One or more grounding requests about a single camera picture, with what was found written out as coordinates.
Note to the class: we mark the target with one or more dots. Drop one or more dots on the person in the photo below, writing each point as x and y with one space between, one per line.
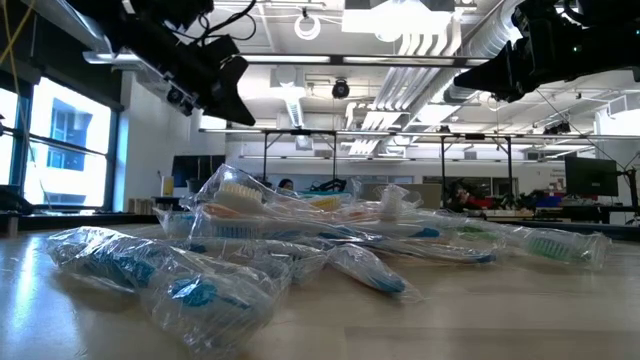
467 197
286 184

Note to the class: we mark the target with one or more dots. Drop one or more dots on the white ceiling light fixture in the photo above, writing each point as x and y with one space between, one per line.
400 20

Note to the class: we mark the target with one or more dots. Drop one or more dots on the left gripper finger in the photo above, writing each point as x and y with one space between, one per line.
230 95

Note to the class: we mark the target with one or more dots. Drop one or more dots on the black desk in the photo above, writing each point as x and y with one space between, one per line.
595 212

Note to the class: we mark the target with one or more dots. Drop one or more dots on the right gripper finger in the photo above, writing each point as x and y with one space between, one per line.
509 95
497 72

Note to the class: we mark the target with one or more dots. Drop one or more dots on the silver ventilation duct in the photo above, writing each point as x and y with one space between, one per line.
480 30

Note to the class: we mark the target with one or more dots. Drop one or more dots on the blue crate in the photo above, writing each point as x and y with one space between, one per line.
547 201

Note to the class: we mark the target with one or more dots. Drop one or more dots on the black computer monitor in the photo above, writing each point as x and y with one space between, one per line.
591 176

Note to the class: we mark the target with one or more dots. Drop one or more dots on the yellow container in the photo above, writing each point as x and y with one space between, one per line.
167 184

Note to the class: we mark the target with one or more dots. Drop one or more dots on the black background robot arm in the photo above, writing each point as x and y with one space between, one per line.
330 185

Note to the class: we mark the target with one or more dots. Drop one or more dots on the blue toothbrush in clear wrapper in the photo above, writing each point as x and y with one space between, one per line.
300 260
240 231
372 272
450 254
125 267

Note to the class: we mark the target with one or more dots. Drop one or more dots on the black wall screen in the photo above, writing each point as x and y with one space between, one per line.
195 167

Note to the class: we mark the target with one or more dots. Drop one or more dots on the black round ceiling camera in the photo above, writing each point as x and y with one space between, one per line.
340 89
175 95

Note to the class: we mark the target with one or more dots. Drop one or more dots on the green toothbrush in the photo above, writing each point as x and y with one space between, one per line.
470 229
550 248

